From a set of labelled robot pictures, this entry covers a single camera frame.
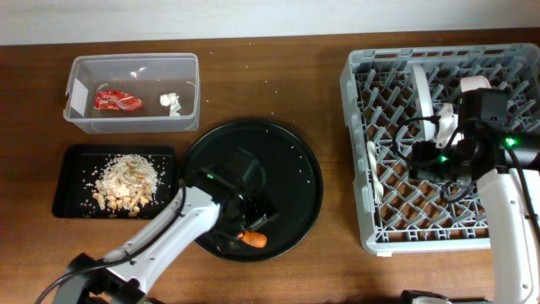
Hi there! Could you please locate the white plastic fork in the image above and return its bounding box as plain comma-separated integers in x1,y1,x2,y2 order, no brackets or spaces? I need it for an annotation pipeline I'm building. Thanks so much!
366,141,384,205

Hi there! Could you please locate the black rectangular tray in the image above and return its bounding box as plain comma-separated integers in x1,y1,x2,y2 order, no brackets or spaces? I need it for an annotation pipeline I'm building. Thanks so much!
51,144,177,220

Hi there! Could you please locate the white pink bowl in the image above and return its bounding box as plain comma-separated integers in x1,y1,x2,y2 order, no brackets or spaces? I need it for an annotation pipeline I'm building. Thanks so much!
460,75,492,93

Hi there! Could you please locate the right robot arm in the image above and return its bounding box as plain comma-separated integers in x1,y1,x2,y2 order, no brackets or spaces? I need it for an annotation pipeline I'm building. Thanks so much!
406,88,539,303

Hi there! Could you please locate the grey plate with food scraps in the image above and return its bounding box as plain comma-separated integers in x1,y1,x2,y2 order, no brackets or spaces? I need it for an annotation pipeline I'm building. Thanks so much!
411,65,435,141

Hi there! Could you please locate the red snack wrapper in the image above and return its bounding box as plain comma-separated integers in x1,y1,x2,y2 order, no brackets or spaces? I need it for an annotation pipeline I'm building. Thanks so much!
94,90,143,111

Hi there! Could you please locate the white tissue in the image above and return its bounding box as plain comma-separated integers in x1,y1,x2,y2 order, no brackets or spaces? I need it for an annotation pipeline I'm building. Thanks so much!
159,93,181,117

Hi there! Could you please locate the grey dishwasher rack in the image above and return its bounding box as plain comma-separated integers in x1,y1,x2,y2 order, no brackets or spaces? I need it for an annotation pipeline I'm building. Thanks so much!
339,44,539,256

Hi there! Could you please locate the orange carrot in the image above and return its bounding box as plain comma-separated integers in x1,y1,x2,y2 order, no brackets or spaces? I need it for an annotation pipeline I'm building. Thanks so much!
236,231,267,248

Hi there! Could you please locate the clear plastic bin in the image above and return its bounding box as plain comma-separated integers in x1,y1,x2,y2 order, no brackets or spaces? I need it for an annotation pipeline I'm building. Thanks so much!
63,53,201,133

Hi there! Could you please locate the rice and shells pile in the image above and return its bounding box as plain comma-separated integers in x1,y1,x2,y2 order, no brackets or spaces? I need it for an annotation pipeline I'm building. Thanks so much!
81,154,165,218

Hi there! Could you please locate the round black tray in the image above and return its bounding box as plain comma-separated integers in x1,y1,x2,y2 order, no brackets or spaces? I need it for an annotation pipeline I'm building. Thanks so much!
179,119,323,262

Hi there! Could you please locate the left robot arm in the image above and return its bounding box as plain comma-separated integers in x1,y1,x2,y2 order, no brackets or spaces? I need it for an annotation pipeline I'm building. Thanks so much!
48,149,278,303

